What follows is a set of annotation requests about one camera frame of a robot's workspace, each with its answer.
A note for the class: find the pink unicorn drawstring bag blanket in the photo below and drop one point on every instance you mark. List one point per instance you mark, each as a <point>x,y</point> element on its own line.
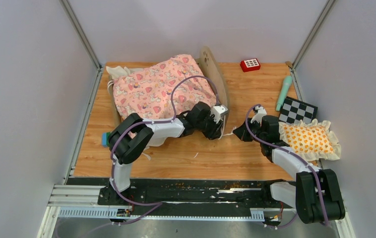
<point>161,91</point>

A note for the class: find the wooden striped pet bed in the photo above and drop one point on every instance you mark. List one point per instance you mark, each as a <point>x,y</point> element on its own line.
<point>210,68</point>

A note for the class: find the black and silver chessboard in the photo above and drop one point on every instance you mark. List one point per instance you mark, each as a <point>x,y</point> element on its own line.
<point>294,111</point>

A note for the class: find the orange duck print pillow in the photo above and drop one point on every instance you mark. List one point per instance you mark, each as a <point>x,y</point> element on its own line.
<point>312,141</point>

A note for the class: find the mint green massager wand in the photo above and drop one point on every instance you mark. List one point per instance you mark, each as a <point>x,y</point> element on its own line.
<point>287,82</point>

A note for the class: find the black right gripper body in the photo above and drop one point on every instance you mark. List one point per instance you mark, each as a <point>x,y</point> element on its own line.
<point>246,135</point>

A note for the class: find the red white grid block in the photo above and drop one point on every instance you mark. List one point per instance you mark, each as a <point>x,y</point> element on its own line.
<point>249,65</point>

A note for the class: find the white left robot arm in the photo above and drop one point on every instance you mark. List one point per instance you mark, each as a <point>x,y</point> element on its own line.
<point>130,138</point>

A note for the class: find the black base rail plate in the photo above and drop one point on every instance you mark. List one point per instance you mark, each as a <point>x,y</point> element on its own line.
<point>195,198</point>

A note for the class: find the blue green grey block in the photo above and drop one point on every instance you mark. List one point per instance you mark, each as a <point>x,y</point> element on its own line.
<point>104,139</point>

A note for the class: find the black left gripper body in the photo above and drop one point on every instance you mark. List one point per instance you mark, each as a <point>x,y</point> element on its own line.
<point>208,127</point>

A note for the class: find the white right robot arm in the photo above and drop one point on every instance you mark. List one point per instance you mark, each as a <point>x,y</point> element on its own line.
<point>316,193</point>

